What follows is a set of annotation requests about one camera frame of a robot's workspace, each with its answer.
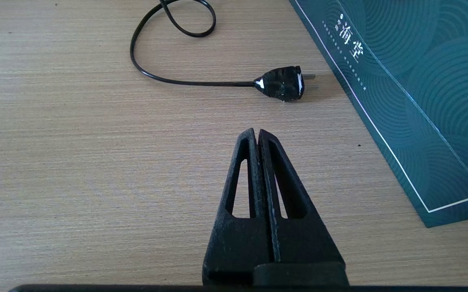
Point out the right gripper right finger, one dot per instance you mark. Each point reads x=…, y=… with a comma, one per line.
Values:
x=303, y=243

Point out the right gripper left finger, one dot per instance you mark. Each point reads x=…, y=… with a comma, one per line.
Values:
x=234, y=243

